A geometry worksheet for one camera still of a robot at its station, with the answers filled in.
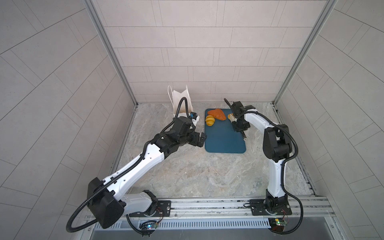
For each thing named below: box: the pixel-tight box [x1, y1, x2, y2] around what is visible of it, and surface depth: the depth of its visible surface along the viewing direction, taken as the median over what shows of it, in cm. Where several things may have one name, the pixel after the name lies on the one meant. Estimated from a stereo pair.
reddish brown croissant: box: [207, 108, 227, 121], surface depth 107 cm
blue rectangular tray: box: [204, 108, 246, 154], surface depth 96 cm
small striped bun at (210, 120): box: [205, 115, 215, 127], surface depth 105 cm
